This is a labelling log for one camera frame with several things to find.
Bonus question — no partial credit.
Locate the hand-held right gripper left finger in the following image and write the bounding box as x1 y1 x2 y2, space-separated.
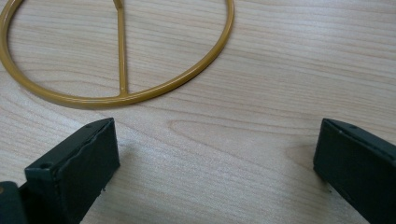
18 117 121 224

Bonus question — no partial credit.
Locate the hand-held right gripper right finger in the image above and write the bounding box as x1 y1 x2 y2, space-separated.
313 118 396 224

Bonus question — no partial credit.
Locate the gold metal ring stand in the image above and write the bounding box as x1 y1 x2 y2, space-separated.
0 0 235 110

